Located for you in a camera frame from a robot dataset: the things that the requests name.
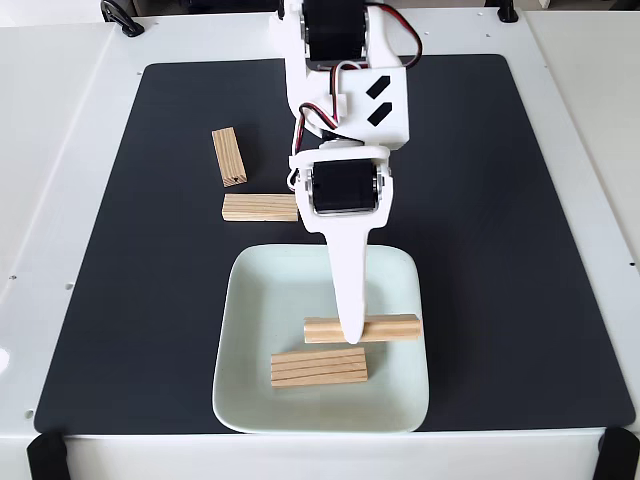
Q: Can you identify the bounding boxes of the black rubber mat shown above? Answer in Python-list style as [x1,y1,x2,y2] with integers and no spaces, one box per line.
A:
[33,53,636,435]

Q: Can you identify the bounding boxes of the wooden block with dark knot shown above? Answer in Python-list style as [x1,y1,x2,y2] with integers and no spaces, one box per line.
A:
[211,126,248,188]

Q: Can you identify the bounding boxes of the red white black servo cable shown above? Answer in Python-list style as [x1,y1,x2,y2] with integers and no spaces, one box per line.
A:
[372,2,425,70]
[288,60,351,194]

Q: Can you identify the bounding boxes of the wooden block with dark grooves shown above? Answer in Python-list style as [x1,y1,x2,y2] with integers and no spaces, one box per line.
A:
[270,347,370,390]

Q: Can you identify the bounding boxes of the pale green square plate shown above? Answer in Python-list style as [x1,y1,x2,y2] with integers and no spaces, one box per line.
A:
[211,243,431,435]

